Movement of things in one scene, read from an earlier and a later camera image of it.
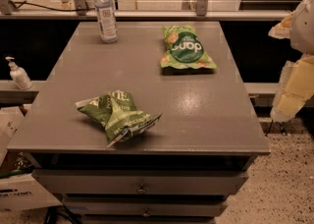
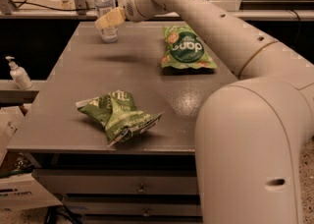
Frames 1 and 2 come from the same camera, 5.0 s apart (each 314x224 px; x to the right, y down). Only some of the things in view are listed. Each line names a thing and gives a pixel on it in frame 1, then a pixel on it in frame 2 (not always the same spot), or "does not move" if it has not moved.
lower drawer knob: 146,213 does not move
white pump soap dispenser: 19,75 does not move
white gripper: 304,28 to 131,9
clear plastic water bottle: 104,13 does not move
